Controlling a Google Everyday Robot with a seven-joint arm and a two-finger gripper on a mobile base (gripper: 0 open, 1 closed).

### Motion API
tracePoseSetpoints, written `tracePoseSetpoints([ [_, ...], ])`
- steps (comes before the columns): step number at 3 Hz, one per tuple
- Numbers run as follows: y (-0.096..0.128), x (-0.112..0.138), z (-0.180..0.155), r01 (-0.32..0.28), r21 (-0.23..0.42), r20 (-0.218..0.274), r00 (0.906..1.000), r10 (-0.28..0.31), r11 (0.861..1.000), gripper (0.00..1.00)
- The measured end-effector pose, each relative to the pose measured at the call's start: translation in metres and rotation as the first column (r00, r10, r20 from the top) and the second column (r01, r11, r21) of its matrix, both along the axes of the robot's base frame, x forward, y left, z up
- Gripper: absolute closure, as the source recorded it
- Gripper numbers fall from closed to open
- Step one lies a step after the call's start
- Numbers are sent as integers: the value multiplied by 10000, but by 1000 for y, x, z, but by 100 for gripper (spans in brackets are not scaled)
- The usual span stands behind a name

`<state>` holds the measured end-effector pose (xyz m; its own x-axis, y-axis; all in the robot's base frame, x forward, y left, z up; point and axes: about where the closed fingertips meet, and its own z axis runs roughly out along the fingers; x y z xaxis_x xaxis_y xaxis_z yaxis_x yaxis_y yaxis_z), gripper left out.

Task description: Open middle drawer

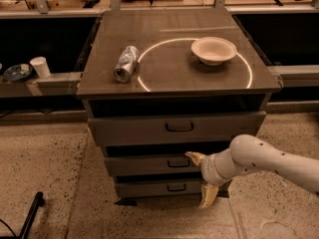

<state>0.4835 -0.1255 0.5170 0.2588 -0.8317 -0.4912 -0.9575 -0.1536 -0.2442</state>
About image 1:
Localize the grey top drawer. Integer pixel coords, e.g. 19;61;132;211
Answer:
89;112;266;146

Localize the black floor stand leg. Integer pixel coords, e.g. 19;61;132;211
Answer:
18;191;45;239

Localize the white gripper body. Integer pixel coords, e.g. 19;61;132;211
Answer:
200;149;253;186

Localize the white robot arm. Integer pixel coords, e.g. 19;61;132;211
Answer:
185;134;319;208

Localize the dark round plate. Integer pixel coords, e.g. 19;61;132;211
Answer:
3;64;33;83

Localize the grey drawer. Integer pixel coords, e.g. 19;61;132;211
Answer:
89;112;266;146
115;178;203;198
105;153;200;177

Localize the white bowl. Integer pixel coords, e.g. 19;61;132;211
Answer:
191;37;237;66

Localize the crushed silver can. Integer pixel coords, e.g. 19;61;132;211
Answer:
114;46;140;83

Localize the white paper cup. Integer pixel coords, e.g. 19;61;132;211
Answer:
30;57;51;78

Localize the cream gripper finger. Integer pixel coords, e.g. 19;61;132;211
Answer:
184;151;205;166
199;183;219;208

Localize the grey drawer cabinet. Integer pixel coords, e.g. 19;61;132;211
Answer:
75;7;283;207

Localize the grey bottom drawer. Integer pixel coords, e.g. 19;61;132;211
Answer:
115;178;203;198

